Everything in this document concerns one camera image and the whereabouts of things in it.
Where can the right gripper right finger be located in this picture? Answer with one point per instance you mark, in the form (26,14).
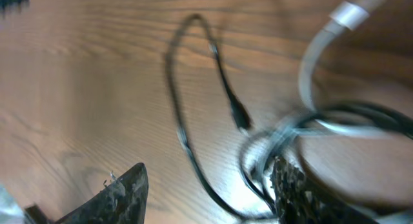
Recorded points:
(300,201)

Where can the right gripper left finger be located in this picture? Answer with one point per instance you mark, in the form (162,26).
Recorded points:
(121,202)

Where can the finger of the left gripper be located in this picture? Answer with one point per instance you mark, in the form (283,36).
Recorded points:
(8,6)

